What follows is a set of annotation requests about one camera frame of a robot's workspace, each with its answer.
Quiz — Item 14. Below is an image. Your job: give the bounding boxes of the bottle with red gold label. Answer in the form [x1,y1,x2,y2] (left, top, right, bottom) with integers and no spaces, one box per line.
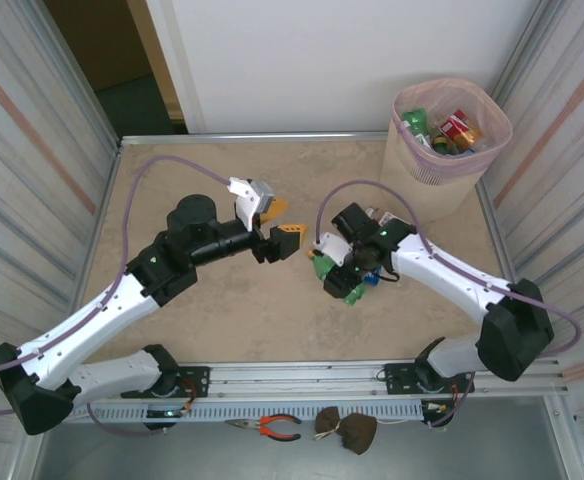
[438,109,485,151]

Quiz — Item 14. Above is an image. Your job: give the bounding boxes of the bottle with purple grape label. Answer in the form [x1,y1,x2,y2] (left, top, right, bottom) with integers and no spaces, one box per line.
[365,206,398,227]

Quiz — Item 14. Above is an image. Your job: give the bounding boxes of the brown cloth bundle with twine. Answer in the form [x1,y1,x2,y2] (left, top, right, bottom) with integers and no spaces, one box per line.
[313,405,379,456]

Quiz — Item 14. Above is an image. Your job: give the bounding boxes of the pink waste basket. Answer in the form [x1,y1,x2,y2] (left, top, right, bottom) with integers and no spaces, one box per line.
[390,78,514,187]

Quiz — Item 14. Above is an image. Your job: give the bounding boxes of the circuit board with green light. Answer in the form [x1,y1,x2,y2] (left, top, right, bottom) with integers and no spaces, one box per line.
[144,405,191,420]

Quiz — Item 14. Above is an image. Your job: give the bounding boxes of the tan wooden door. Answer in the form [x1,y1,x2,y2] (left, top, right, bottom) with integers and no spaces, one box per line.
[125,0,187,122]

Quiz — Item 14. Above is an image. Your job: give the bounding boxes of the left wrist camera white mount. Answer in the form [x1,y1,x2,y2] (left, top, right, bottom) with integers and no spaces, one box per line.
[226,175,276,234]

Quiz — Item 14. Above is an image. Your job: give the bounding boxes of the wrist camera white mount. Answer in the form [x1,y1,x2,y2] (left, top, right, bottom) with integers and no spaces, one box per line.
[312,231,352,267]
[226,175,276,234]

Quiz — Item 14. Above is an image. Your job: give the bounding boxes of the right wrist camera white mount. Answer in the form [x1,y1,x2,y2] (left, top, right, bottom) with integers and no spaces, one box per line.
[312,231,352,267]

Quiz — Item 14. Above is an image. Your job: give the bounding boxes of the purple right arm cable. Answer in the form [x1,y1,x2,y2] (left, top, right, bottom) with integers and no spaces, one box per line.
[315,179,583,429]

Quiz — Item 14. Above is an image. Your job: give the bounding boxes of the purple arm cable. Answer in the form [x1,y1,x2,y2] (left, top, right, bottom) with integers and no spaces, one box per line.
[0,155,232,437]
[315,179,583,429]

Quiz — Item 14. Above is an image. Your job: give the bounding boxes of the aluminium table frame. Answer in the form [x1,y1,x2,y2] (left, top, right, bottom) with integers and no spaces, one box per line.
[74,130,543,362]

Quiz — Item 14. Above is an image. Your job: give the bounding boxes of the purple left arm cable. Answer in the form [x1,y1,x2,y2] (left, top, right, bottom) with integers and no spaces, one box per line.
[0,155,232,437]

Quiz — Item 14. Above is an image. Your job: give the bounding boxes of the aluminium mounting rail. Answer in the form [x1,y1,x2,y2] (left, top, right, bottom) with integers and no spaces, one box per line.
[26,355,571,401]

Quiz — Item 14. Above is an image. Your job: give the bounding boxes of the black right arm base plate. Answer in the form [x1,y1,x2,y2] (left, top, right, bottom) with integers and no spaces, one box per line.
[382,362,476,397]

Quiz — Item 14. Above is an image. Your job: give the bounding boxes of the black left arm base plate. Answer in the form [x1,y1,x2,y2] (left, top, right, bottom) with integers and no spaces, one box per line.
[121,365,212,400]

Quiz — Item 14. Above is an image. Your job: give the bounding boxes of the pliers with orange handles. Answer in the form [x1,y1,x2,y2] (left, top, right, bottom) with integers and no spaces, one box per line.
[224,413,303,443]

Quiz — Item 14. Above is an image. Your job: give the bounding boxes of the grey slotted cable duct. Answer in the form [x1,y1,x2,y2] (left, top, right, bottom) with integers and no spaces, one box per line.
[86,398,456,425]

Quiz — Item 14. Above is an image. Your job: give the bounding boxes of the white door frame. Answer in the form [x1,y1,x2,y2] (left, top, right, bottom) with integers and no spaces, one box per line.
[144,0,207,135]

